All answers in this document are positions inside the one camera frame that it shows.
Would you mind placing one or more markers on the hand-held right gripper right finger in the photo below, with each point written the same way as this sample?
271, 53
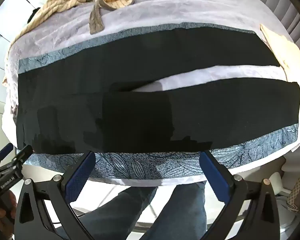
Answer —
212, 173

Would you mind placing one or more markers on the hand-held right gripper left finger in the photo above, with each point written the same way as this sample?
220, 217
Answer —
81, 176

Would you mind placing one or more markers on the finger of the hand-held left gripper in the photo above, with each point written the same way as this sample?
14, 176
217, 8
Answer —
22, 154
5, 150

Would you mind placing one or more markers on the person's left hand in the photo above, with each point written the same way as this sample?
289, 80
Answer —
12, 201

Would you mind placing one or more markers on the person's right leg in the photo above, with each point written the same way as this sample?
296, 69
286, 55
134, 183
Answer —
187, 210

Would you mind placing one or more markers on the white stand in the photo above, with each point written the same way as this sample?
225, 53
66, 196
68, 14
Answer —
280, 183

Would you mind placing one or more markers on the woven patterned bag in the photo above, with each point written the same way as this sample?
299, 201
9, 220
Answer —
298, 192

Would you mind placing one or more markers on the black object behind sheet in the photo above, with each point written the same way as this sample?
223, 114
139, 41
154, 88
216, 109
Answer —
34, 15

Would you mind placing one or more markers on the cream cloth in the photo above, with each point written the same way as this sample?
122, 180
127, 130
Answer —
277, 45

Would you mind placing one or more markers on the white bed sheet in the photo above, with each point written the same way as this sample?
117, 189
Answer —
170, 10

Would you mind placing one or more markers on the beige striped garment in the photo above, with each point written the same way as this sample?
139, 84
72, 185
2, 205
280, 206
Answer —
115, 0

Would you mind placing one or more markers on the grey vertical blinds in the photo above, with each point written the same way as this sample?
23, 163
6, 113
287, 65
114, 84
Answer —
277, 2

